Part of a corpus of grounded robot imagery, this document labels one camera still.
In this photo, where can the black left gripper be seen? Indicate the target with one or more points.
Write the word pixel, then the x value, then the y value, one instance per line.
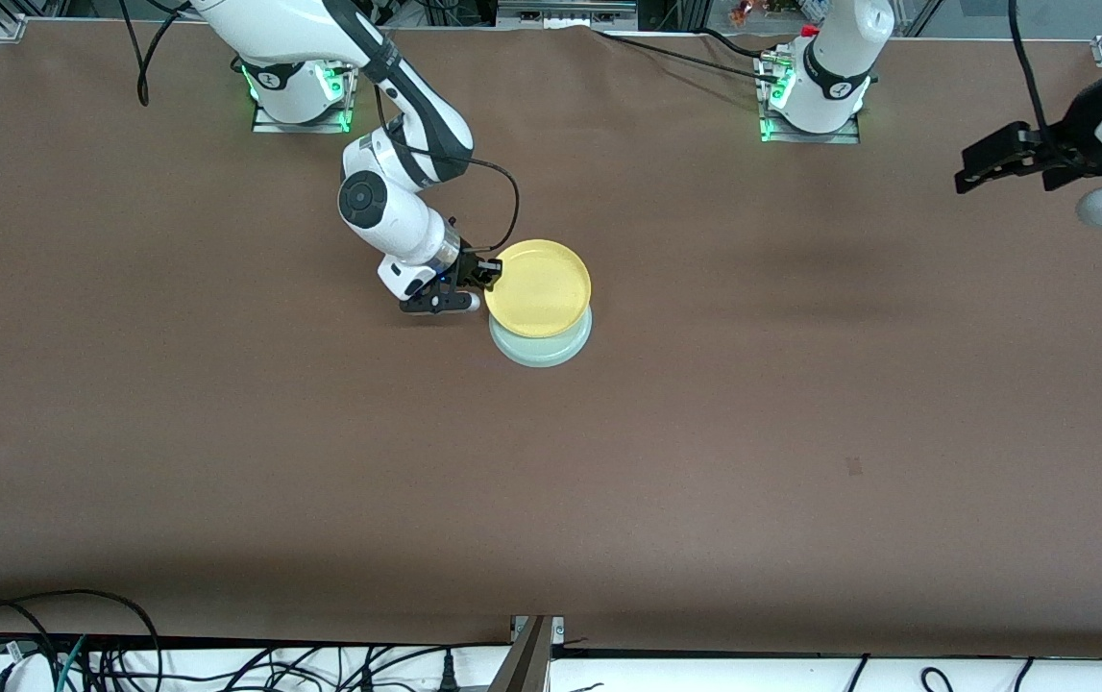
pixel 1076 123

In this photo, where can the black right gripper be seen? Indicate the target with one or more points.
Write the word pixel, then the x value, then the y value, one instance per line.
pixel 467 269

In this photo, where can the yellow plate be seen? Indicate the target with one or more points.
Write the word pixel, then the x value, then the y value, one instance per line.
pixel 536 286

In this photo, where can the pale green ceramic plate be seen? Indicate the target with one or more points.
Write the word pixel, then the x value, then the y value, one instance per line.
pixel 541 351

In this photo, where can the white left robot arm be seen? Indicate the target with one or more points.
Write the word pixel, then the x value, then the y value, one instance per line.
pixel 829 67

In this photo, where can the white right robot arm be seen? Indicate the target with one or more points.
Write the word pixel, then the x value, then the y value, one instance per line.
pixel 387 202

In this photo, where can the grey equipment box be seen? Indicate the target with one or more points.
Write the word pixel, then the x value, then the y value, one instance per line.
pixel 565 10

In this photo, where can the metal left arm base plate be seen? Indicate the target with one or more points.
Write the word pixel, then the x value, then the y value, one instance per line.
pixel 839 137

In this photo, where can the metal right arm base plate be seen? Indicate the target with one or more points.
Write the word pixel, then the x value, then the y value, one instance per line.
pixel 267 123

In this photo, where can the aluminium profile post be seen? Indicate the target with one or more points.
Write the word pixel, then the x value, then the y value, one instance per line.
pixel 529 658

